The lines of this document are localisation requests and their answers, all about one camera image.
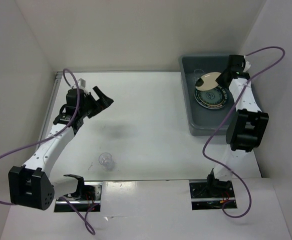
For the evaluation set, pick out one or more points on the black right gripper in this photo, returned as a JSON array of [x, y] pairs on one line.
[[220, 79]]

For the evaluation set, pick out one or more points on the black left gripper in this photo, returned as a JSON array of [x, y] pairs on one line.
[[102, 103]]

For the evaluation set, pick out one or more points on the beige dish with dark spot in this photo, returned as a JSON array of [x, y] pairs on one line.
[[207, 81]]

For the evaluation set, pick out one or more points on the blue floral green dish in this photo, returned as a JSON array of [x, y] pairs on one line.
[[212, 97]]

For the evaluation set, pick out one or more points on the clear plastic cup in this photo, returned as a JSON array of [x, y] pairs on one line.
[[106, 161], [197, 74]]

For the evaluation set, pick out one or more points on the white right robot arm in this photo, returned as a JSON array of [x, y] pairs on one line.
[[245, 130]]

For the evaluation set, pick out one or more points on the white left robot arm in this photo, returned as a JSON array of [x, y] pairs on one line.
[[29, 184]]

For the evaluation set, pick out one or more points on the clear plastic cup in bin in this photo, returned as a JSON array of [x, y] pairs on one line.
[[197, 74]]

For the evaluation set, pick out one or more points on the grey plastic bin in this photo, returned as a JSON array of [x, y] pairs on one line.
[[203, 121]]

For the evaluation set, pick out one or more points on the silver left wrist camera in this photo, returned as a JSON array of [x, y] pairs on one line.
[[81, 83]]

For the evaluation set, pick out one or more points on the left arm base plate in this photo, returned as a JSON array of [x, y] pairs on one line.
[[91, 194]]

